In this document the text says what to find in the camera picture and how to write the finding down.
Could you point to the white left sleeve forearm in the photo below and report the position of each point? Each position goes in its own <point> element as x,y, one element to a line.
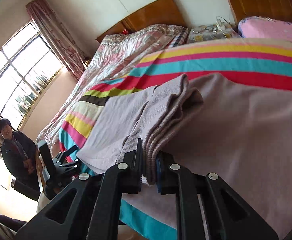
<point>42,202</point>

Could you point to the wooden bed footboard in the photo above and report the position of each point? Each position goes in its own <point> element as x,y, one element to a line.
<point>39,169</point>

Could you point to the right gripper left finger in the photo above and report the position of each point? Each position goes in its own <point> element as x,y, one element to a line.
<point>88,208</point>

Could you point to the pink floral shiny quilt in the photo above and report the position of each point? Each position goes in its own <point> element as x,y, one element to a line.
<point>114,58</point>

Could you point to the mauve pink pants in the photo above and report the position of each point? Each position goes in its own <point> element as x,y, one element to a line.
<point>154,115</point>

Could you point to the standing person dark jacket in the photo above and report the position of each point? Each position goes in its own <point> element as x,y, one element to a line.
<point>18,153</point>

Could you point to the black thermos bottle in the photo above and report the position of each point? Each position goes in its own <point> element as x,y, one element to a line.
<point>24,189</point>

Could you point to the plaid checkered blanket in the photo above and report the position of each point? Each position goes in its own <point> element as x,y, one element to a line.
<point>180,39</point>

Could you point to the left wooden headboard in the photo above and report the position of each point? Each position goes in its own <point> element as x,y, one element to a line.
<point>157,12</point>

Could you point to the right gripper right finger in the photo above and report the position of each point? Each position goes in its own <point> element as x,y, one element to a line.
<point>206,206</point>

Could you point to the floral pink curtain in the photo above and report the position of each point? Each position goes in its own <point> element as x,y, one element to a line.
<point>58,37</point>

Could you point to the window with frame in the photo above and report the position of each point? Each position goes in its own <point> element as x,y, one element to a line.
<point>28,65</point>

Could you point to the pink floral pillow bedding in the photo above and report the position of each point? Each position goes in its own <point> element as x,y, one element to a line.
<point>264,27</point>

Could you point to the rainbow striped bed sheet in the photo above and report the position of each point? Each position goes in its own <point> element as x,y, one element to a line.
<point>210,60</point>

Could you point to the cluttered nightstand top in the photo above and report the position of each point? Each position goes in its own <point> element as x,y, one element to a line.
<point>210,32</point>

